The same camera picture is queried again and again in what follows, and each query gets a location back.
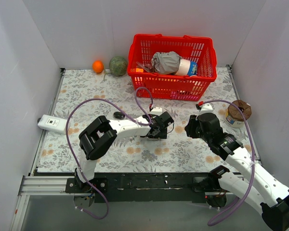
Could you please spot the orange item in basket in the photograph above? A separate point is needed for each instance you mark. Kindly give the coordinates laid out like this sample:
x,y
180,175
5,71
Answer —
x,y
138,70

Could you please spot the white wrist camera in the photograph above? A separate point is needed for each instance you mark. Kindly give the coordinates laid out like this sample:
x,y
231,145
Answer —
x,y
157,111
204,108

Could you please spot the white rectangular device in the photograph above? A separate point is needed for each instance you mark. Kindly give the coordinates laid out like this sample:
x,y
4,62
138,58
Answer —
x,y
53,124

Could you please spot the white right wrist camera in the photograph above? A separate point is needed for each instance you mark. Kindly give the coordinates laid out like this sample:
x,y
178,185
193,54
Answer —
x,y
204,108

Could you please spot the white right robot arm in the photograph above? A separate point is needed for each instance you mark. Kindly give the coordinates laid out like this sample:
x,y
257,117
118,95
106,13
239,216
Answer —
x,y
259,189

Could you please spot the grey crumpled bag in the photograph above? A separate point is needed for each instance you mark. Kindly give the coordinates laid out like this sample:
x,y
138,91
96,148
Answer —
x,y
166,62

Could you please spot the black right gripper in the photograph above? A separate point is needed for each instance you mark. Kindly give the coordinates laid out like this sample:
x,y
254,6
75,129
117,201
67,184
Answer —
x,y
191,128

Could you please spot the black earbud charging case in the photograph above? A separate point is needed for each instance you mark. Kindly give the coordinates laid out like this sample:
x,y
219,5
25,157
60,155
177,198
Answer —
x,y
118,115

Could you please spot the orange fruit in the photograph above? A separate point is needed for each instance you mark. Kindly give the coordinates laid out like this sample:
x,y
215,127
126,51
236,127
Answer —
x,y
98,66

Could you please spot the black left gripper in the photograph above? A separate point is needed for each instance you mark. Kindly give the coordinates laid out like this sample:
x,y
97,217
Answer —
x,y
156,132

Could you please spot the green melon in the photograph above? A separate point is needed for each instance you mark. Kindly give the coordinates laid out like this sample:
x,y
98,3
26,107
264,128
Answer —
x,y
118,66

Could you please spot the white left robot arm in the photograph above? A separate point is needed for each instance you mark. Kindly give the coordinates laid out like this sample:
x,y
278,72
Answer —
x,y
96,139

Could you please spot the red plastic shopping basket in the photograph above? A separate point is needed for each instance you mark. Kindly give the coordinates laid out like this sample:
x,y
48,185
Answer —
x,y
172,87

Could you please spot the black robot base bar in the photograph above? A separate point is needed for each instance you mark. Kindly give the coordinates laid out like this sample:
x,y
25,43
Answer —
x,y
147,187

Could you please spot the jar with brown lid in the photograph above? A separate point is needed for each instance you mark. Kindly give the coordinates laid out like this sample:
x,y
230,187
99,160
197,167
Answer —
x,y
233,117

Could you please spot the pink blue cup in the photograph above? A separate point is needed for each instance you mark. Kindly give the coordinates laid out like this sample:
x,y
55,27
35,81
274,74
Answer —
x,y
187,68

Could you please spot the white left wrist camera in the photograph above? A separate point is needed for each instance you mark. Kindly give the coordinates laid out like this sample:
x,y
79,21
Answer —
x,y
157,111

